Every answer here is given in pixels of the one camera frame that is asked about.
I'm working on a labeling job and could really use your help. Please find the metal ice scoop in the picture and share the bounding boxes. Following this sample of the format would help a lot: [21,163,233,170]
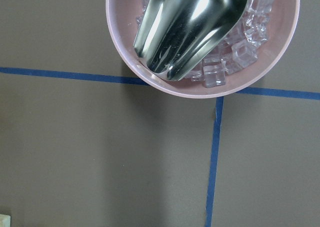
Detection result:
[133,0,248,81]

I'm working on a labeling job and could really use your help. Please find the clear ice cubes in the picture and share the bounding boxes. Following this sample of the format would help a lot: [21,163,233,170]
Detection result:
[136,0,275,88]

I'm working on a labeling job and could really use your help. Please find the pink bowl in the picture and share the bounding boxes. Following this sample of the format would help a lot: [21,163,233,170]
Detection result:
[105,0,301,99]

